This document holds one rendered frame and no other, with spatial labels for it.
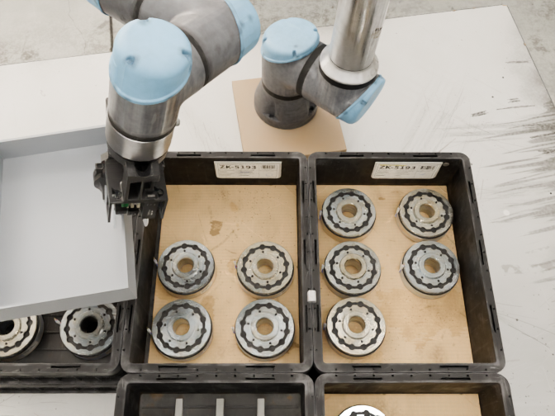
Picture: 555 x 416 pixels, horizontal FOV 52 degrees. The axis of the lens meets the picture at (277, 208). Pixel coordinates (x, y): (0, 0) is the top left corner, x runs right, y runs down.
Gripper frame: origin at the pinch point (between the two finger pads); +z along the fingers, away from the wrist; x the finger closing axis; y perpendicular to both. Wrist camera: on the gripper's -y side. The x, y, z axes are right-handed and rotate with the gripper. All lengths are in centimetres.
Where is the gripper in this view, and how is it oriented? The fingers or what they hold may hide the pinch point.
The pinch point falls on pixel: (125, 205)
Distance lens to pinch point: 86.7
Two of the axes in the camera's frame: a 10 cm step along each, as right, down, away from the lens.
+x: 9.3, -0.6, 3.7
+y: 2.3, 8.8, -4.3
